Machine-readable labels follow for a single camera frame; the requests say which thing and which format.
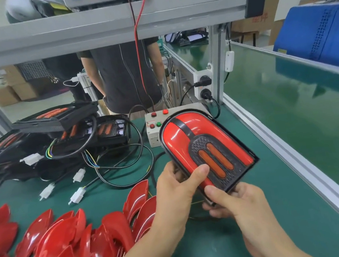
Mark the person's right hand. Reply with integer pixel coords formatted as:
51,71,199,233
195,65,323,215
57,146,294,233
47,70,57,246
200,175,287,257

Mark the person's left hand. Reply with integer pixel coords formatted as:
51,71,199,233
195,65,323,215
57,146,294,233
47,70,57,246
143,155,219,242

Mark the pile of black lamp housings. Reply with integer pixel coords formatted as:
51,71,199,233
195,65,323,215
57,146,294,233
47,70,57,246
0,108,159,206

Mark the beige test button box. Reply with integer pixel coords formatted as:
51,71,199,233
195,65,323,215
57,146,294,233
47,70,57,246
143,99,217,149

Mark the pile of red lens covers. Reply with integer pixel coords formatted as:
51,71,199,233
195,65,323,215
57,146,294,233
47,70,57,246
0,177,165,257

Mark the white power strip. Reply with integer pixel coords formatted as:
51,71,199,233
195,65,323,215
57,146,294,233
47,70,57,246
190,71,217,108

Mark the white metal stand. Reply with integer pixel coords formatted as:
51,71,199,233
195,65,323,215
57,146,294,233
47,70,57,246
77,68,101,105

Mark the large cardboard box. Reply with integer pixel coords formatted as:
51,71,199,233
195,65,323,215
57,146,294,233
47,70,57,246
0,61,54,102

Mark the black mesh basket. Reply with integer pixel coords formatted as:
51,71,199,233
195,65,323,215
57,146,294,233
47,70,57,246
17,58,53,83

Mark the blue plastic crate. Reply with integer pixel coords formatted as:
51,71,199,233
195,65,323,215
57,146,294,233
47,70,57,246
267,0,339,83

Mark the small cardboard box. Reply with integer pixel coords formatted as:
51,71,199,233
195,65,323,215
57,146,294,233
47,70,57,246
0,81,21,108

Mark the white cloth bundle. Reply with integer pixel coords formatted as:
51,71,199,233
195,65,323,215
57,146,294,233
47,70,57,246
3,0,71,24

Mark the red power cable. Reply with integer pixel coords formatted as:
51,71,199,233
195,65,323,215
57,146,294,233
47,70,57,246
129,0,163,115

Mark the white switch box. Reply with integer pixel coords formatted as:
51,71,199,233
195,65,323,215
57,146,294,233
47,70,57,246
222,50,238,73

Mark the aluminium workstation frame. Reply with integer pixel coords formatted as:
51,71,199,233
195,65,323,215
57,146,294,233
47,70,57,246
0,0,286,162

